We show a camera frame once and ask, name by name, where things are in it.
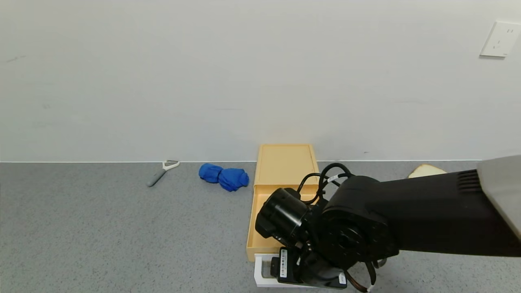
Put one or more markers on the blue crumpled cloth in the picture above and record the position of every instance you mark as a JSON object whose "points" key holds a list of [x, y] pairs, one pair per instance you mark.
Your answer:
{"points": [[230, 178]]}

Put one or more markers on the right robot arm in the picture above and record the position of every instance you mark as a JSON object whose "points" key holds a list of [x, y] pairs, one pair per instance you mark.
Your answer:
{"points": [[407, 215]]}

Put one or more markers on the white bread slice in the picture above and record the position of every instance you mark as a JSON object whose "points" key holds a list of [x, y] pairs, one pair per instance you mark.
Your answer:
{"points": [[425, 171]]}

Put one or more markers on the white wall outlet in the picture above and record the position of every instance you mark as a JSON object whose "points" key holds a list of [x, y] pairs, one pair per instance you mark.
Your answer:
{"points": [[500, 39]]}

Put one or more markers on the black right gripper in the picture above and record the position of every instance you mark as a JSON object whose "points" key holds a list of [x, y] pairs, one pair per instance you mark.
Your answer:
{"points": [[284, 266]]}

